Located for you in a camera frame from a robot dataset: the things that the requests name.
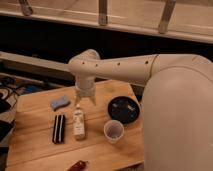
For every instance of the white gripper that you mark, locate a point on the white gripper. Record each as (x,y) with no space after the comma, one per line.
(85,87)

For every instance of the small clear white bottle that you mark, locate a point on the small clear white bottle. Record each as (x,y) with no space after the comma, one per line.
(78,123)

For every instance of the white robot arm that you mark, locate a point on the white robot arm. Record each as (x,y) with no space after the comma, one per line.
(177,104)

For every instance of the blue sponge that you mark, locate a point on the blue sponge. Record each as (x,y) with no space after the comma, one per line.
(58,103)

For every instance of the black round plate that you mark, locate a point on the black round plate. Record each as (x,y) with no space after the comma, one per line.
(123,109)

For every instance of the black white striped eraser block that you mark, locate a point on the black white striped eraser block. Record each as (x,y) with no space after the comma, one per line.
(58,129)

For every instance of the wooden table board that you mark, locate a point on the wooden table board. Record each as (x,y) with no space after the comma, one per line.
(31,147)

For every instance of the red brown pocket tool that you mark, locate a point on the red brown pocket tool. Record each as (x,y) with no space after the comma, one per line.
(78,166)

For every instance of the dark cable clutter at left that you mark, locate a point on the dark cable clutter at left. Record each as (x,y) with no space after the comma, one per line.
(10,91)

